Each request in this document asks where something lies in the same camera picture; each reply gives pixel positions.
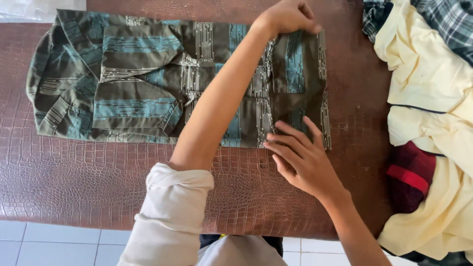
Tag clear plastic bag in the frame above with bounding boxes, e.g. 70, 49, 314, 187
0, 0, 87, 23

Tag person's right hand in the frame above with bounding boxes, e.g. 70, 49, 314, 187
263, 116, 350, 203

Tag person's dark trousers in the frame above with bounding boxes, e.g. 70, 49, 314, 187
200, 234, 284, 258

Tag person's white long-sleeved top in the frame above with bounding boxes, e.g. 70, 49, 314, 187
118, 163, 289, 266

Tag person's left hand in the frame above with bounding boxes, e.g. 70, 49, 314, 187
251, 0, 323, 39

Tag olive teal patterned shirt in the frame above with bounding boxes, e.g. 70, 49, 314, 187
26, 9, 332, 151

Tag black garment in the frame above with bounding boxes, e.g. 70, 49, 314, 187
381, 246, 473, 266

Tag dark plaid garment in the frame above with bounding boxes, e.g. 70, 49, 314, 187
362, 0, 473, 67

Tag maroon red garment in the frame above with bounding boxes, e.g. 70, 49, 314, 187
386, 141, 437, 214

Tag cream yellow garment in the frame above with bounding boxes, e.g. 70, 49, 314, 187
373, 0, 473, 263

